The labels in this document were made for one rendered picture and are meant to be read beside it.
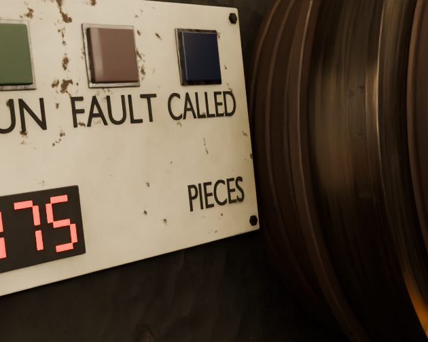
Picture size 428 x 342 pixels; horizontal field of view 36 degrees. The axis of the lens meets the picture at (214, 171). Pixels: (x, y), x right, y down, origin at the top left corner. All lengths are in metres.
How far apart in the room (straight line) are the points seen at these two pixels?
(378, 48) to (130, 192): 0.19
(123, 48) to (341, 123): 0.16
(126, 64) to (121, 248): 0.12
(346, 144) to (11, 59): 0.22
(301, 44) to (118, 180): 0.16
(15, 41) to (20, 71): 0.02
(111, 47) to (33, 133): 0.08
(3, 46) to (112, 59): 0.08
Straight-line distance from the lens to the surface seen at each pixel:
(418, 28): 0.49
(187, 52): 0.49
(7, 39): 0.41
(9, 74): 0.41
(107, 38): 0.45
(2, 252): 0.40
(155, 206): 0.47
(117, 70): 0.45
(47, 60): 0.43
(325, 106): 0.48
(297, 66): 0.49
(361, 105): 0.46
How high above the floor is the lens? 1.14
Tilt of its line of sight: 3 degrees down
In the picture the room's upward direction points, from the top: 6 degrees counter-clockwise
